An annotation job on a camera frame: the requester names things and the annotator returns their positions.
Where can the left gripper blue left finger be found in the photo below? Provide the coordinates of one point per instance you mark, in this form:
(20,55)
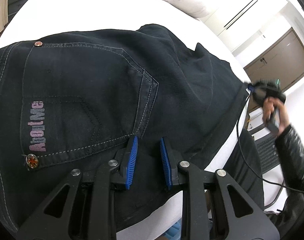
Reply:
(52,218)

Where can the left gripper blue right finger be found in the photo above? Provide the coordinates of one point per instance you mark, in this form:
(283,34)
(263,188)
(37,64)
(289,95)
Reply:
(214,204)

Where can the black denim pants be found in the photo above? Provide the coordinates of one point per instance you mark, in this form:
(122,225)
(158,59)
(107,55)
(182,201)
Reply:
(72,100)

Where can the black jacket right forearm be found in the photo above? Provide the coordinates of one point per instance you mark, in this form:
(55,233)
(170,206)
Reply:
(290,221)

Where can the person's right hand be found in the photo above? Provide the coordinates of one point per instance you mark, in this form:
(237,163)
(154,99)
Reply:
(275,116)

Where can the brown wooden door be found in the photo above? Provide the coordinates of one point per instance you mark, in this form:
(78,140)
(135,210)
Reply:
(283,61)

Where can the black laptop keyboard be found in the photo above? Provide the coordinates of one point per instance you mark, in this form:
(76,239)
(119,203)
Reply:
(267,152)

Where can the white wardrobe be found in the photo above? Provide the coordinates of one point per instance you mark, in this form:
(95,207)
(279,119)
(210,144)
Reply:
(243,23)

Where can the white bed with sheet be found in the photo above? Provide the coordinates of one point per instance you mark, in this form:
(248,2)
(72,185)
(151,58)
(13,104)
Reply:
(42,18)

